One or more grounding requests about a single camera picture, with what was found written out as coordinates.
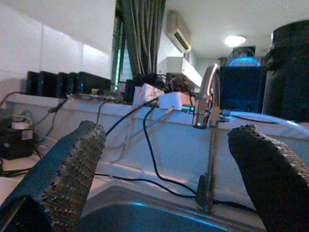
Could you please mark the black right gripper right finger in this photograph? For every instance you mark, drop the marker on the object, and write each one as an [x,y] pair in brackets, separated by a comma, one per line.
[275,183]

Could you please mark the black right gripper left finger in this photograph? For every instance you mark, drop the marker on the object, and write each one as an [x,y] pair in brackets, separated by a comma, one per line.
[65,174]

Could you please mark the black device with white labels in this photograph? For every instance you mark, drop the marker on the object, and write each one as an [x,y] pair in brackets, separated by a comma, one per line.
[14,147]

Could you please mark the black rectangular box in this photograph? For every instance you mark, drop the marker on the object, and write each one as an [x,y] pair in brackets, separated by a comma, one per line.
[32,83]
[63,84]
[130,91]
[91,83]
[73,83]
[47,84]

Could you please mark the steel sink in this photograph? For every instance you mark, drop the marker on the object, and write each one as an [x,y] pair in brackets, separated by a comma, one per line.
[149,217]

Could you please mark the chrome faucet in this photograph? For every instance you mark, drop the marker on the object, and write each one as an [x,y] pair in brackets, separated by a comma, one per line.
[204,113]

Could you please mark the black box with blue light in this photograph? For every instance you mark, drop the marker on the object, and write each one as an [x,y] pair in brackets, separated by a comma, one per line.
[241,89]

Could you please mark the large black appliance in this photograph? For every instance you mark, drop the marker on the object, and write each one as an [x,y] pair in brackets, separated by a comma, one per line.
[289,84]

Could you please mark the white plastic block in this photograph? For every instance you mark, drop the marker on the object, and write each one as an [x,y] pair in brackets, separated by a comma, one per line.
[173,100]

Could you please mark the round ceiling lamp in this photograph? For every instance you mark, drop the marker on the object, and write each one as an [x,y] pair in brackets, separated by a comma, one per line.
[235,41]

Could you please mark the grey curtain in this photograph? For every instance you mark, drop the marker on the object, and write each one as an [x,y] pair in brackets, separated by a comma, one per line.
[144,36]

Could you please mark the white air conditioner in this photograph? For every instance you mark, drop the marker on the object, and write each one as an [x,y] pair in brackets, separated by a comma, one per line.
[177,32]

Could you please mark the white wall cabinet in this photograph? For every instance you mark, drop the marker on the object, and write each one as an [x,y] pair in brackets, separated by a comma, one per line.
[178,66]

